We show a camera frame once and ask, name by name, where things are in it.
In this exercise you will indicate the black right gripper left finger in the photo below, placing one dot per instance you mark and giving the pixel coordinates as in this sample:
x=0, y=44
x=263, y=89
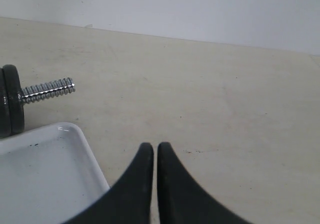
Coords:
x=129, y=199

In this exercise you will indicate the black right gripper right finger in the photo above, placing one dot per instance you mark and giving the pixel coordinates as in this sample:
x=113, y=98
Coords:
x=181, y=199

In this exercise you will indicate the chrome threaded dumbbell bar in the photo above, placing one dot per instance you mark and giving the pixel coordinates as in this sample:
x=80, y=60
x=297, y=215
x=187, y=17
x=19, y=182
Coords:
x=51, y=89

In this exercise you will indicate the black weight plate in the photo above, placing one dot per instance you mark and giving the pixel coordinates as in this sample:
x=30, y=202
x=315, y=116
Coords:
x=5, y=127
x=15, y=101

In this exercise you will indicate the white plastic tray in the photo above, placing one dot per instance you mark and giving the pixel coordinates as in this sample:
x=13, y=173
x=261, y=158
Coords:
x=48, y=175

